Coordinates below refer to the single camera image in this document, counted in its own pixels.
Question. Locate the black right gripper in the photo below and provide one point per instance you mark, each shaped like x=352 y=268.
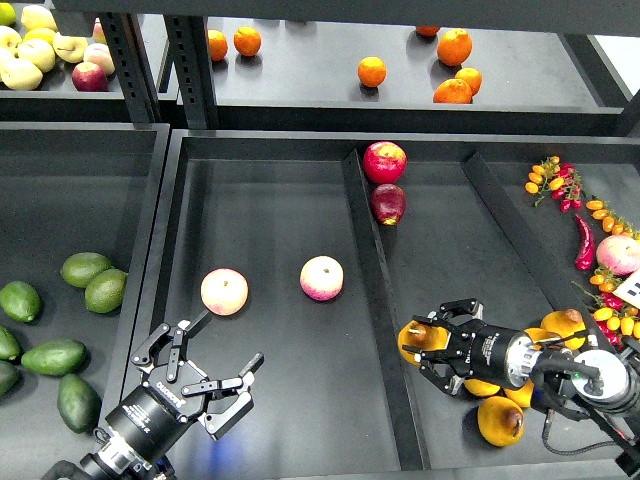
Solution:
x=475 y=349

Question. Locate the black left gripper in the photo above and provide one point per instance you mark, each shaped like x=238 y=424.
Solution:
x=174 y=396

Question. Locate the dark green avocado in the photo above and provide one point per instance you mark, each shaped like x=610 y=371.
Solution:
x=78 y=404

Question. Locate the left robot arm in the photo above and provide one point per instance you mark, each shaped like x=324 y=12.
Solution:
x=93 y=466

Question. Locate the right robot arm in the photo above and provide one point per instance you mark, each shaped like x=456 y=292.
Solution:
x=572 y=376

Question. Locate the yellow pear bottom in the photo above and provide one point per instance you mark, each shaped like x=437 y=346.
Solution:
x=500 y=421

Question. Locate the light green avocado lower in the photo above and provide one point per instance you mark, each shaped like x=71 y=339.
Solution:
x=106 y=291

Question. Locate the light green avocado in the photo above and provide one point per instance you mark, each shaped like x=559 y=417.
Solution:
x=106 y=291
x=81 y=268

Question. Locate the green avocado lying flat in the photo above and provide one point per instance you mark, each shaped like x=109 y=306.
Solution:
x=57 y=357

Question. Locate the light green avocado upper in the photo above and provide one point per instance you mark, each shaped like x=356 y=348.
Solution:
x=81 y=268

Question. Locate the avocado at lower left edge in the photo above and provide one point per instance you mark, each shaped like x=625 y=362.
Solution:
x=9 y=376

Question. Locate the avocado at edge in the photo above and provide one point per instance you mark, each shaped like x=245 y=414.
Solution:
x=9 y=376
x=10 y=349

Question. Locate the green avocado far left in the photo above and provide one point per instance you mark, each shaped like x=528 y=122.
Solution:
x=20 y=301

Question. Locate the black tray divider centre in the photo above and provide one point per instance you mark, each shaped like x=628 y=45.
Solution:
x=383 y=315

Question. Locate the black tray divider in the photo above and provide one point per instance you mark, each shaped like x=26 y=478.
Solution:
x=383 y=315
x=546 y=247

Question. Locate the pink apple left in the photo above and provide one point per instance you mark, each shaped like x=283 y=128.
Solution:
x=224 y=291

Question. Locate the pink apple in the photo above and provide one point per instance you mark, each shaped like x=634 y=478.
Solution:
x=321 y=278
x=224 y=291

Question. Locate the black tray divider right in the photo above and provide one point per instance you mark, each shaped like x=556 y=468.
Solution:
x=546 y=247

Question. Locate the pink apple centre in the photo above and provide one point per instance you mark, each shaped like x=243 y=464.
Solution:
x=321 y=278

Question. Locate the dark red apple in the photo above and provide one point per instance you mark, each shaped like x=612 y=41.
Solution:
x=388 y=203

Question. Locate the black middle tray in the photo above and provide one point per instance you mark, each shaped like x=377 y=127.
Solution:
x=264 y=205

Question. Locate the black tray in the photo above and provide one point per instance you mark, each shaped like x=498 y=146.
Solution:
x=264 y=205
x=79 y=187

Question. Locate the red chili pepper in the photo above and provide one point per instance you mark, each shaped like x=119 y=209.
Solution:
x=586 y=253

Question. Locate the lower cherry tomato bunch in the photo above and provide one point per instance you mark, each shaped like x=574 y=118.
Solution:
x=617 y=319

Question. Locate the cherry tomato bunch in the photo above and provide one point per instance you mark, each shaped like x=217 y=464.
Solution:
x=556 y=180
x=617 y=319

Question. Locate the white label card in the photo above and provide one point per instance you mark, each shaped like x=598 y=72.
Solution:
x=629 y=289

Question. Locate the bright red apple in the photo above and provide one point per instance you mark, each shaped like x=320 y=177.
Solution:
x=384 y=162

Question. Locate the pink apple right edge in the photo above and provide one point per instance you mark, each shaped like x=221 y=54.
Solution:
x=619 y=254

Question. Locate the upper cherry tomato bunch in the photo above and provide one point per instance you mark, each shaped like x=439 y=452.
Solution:
x=556 y=180

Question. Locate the black left tray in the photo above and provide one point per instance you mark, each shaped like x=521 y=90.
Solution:
x=79 y=187

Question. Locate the orange front right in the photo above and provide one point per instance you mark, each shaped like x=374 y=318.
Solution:
x=453 y=91

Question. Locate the orange right small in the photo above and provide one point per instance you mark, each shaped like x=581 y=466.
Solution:
x=472 y=77

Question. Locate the orange centre shelf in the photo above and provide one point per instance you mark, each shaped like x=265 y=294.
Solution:
x=371 y=71

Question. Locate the large orange upper right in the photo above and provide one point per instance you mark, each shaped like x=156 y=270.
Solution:
x=454 y=47

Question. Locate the right black shelf post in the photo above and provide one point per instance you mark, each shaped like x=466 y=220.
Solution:
x=189 y=52

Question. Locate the black shelf post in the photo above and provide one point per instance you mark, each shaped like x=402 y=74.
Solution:
x=125 y=41
x=189 y=52

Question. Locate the left black shelf post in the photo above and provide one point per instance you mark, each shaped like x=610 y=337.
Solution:
x=125 y=41

